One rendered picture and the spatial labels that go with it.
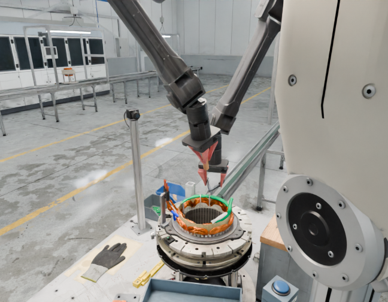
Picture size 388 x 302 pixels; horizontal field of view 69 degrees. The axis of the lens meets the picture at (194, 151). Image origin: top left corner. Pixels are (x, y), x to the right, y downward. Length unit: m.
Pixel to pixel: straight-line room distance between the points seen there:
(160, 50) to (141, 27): 0.06
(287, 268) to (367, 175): 0.74
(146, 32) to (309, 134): 0.44
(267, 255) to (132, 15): 0.82
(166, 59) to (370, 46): 0.47
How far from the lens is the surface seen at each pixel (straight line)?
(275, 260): 1.04
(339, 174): 0.35
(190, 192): 1.03
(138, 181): 1.35
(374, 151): 0.31
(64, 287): 1.30
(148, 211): 1.54
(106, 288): 1.25
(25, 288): 2.58
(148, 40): 0.67
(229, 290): 0.82
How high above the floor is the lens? 1.66
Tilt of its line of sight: 21 degrees down
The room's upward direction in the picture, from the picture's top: straight up
